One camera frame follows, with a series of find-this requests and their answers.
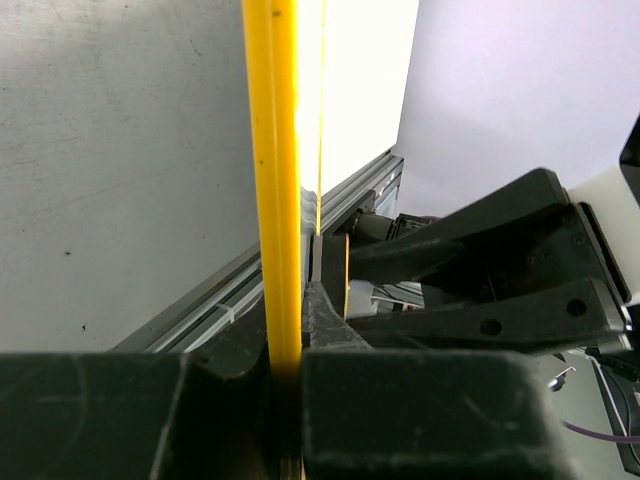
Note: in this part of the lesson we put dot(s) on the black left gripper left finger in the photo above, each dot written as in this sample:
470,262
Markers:
137,415

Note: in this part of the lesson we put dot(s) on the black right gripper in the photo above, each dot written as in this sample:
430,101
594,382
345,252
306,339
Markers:
512,245

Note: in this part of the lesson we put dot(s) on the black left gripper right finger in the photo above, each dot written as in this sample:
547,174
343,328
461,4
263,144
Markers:
420,414

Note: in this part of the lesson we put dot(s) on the yellow framed whiteboard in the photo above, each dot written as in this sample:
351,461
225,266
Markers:
284,43

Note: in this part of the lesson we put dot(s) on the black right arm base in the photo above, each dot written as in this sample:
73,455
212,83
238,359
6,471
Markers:
386,261

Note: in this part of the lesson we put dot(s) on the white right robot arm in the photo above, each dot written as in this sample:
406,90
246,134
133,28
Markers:
625,400

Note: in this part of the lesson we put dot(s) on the aluminium extrusion frame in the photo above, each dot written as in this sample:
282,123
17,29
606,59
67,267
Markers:
277,268

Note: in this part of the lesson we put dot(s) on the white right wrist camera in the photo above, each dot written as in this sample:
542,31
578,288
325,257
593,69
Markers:
616,210

